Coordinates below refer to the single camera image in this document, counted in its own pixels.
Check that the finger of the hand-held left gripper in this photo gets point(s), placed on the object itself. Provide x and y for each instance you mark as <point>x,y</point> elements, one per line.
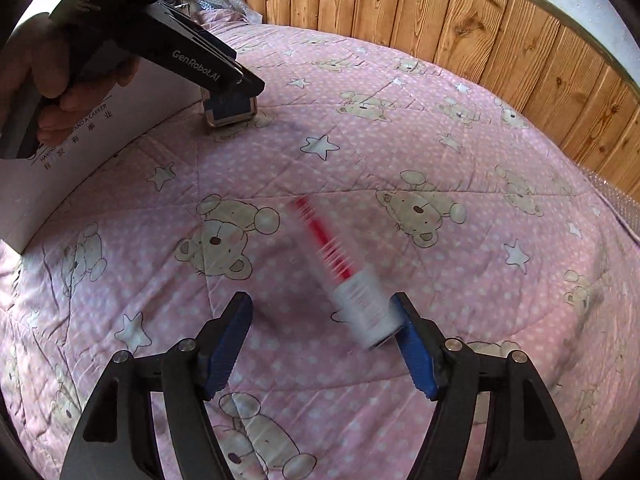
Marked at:
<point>240,72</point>

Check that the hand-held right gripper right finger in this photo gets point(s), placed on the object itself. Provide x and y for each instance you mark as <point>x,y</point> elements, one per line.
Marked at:
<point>415,350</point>

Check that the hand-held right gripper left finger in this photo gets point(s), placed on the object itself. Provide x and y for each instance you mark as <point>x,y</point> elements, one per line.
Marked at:
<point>227,350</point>

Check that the red white small box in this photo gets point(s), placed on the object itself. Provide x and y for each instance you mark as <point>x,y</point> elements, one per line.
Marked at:
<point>360,300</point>

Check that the white cardboard box yellow lining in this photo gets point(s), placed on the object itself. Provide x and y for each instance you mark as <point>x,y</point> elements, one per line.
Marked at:
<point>80,170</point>

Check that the person's left hand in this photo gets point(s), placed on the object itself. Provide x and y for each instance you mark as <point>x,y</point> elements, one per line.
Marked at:
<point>55,80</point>

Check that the bubble wrap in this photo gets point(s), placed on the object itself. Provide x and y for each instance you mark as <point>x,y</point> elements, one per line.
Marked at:
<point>220,0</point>
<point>617,200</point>

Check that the pink bear print blanket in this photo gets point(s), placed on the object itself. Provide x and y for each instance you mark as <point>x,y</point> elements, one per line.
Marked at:
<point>400,160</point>

